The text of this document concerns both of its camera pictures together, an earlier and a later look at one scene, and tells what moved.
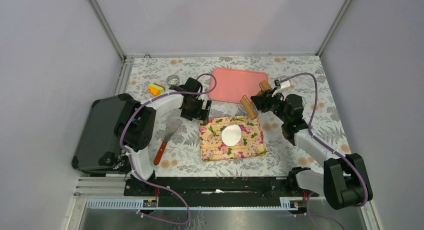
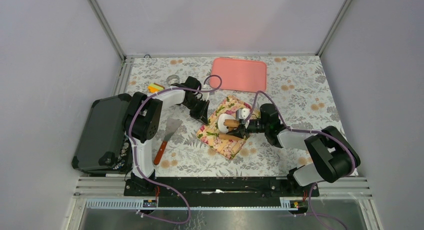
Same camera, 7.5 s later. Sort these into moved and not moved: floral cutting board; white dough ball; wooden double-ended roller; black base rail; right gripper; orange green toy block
Moved: floral cutting board; wooden double-ended roller; white dough ball; right gripper
Not moved: black base rail; orange green toy block
